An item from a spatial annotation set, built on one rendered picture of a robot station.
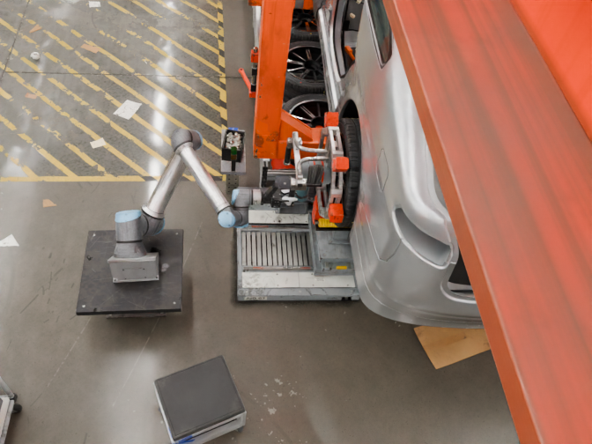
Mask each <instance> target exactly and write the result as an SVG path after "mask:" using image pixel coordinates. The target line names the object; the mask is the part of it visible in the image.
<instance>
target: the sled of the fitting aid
mask: <svg viewBox="0 0 592 444"><path fill-rule="evenodd" d="M308 227H309V235H310V243H311V251H312V259H313V268H314V276H356V275H355V269H354V263H320V261H319V253H318V246H317V238H316V231H315V225H313V219H312V212H309V214H308Z"/></svg>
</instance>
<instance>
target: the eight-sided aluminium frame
mask: <svg viewBox="0 0 592 444"><path fill-rule="evenodd" d="M333 136H336V141H337V150H336V148H335V143H334V137H333ZM325 137H327V139H326V144H325V147H327V143H328V140H329V146H330V151H331V180H330V192H329V200H328V196H327V184H322V186H321V187H315V190H316V194H317V202H318V209H319V211H318V212H319V215H320V216H322V217H323V218H325V219H329V214H328V208H329V204H333V200H334V198H336V201H335V204H340V200H341V198H342V194H343V172H338V185H337V187H335V181H336V172H333V171H332V160H333V159H334V158H335V157H343V156H344V151H343V147H342V142H341V137H340V129H339V127H326V128H322V131H321V137H320V142H319V146H318V149H322V147H323V142H324V138H325ZM321 192H323V200H324V206H325V207H322V197H321Z"/></svg>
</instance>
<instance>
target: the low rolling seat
mask: <svg viewBox="0 0 592 444"><path fill-rule="evenodd" d="M153 384H154V388H155V392H156V396H157V398H158V401H159V408H158V411H159V412H160V413H162V415H163V418H164V420H165V423H166V428H167V430H168V433H169V436H170V439H171V441H172V444H203V443H205V442H207V441H209V440H212V439H215V438H217V437H218V436H221V435H223V434H225V433H229V432H231V431H233V430H235V431H237V432H238V433H241V432H242V431H243V427H242V426H244V425H245V421H246V411H245V406H244V404H243V402H242V400H241V396H240V394H239V392H238V389H237V388H236V385H235V383H234V381H233V377H232V375H231V373H230V371H229V368H228V366H227V363H226V361H225V358H224V356H223V355H219V356H217V357H215V358H212V359H208V360H205V361H204V362H201V363H199V364H196V365H193V366H190V367H187V368H185V369H182V370H180V371H178V372H175V373H172V374H169V375H167V376H164V377H161V378H159V379H157V380H155V381H154V383H153Z"/></svg>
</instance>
